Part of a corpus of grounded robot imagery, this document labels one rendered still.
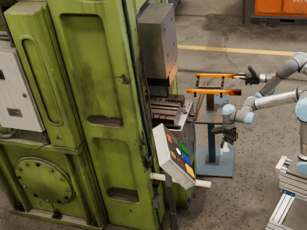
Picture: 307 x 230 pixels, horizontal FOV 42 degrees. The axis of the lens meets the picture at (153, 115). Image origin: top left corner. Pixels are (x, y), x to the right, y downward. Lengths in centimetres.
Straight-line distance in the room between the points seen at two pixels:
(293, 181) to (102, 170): 138
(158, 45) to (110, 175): 115
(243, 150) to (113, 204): 146
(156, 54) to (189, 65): 288
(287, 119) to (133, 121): 227
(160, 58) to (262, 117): 214
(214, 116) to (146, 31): 122
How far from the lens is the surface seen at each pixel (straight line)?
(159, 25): 247
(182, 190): 341
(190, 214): 355
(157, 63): 261
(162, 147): 240
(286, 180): 290
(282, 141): 423
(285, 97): 248
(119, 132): 273
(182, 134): 296
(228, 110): 248
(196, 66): 540
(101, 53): 247
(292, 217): 332
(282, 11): 640
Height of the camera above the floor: 280
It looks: 37 degrees down
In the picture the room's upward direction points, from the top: 8 degrees counter-clockwise
